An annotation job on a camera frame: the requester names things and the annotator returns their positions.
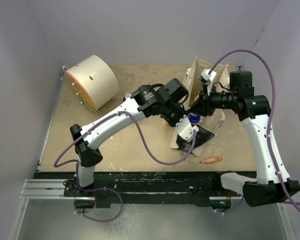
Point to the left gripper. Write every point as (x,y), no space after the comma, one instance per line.
(182,112)

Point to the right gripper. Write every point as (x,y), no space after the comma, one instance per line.
(203,106)

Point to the bright blue orange pump bottle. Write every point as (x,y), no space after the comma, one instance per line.
(195,119)

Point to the canvas tote bag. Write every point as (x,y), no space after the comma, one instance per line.
(207,121)

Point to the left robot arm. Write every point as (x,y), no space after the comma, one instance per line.
(148,100)

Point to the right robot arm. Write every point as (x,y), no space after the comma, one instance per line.
(273,183)

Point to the orange highlighter pen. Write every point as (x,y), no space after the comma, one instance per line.
(210,160)

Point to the white cylindrical box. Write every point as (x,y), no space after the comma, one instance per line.
(93,82)

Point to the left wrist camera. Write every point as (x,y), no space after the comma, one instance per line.
(185,129)

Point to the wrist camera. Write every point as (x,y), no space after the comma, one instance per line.
(208,78)
(185,129)

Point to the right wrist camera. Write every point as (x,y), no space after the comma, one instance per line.
(208,78)

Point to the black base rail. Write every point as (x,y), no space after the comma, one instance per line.
(199,188)

